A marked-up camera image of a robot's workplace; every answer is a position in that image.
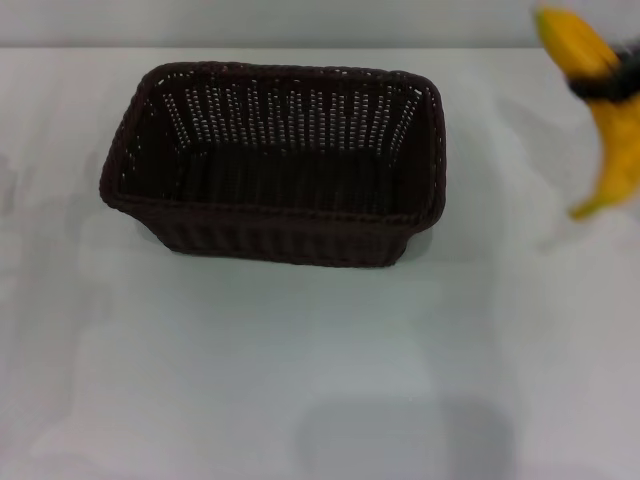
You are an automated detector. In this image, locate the yellow banana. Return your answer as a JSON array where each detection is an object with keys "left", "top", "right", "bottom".
[{"left": 533, "top": 4, "right": 640, "bottom": 220}]

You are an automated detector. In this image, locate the dark brown woven basket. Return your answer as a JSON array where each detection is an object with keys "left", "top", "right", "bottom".
[{"left": 99, "top": 61, "right": 447, "bottom": 269}]

